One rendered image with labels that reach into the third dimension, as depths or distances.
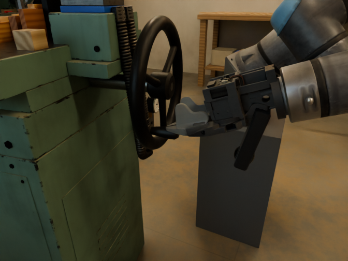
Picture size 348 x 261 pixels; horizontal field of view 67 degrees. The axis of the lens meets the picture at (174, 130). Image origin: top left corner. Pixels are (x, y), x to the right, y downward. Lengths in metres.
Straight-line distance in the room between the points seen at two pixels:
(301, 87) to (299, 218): 1.17
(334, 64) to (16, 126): 0.51
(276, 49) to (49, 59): 0.70
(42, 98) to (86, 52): 0.13
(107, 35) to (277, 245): 1.13
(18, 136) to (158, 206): 1.02
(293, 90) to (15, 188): 0.55
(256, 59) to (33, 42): 0.71
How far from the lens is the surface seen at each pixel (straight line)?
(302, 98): 0.42
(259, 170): 1.06
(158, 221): 1.38
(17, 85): 0.51
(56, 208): 0.64
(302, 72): 0.42
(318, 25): 0.55
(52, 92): 0.57
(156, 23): 0.53
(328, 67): 0.43
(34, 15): 0.65
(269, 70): 0.43
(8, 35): 0.71
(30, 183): 0.60
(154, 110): 0.89
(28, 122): 0.53
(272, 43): 0.98
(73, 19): 0.59
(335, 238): 1.50
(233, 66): 0.98
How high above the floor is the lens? 0.98
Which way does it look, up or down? 26 degrees down
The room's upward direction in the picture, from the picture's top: straight up
